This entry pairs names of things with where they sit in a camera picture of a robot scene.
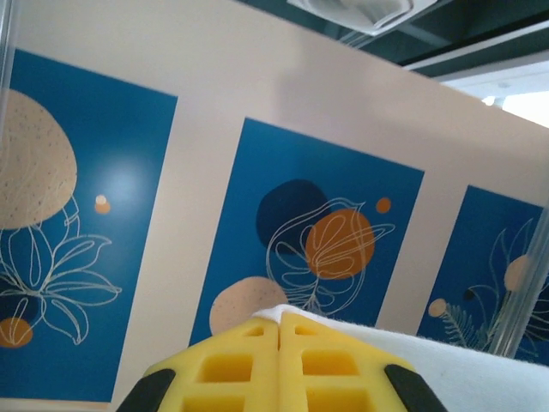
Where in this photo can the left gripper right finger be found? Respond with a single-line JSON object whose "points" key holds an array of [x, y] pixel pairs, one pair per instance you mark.
{"points": [[343, 373]]}

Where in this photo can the blue poster beige circle leaf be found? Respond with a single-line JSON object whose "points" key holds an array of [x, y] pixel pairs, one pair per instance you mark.
{"points": [[240, 193]]}

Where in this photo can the white ceiling air vent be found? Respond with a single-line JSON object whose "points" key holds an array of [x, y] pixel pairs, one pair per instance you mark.
{"points": [[364, 13]]}

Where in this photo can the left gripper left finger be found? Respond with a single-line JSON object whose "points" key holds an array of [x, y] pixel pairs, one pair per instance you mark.
{"points": [[223, 373]]}

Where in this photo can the white t-shirt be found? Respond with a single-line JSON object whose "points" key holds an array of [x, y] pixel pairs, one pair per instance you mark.
{"points": [[472, 377]]}

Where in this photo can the blue poster white flower outline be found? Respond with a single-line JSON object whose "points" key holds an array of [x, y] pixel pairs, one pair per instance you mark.
{"points": [[120, 257]]}

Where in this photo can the aluminium corner post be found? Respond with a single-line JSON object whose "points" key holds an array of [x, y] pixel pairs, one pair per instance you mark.
{"points": [[525, 300], [5, 43]]}

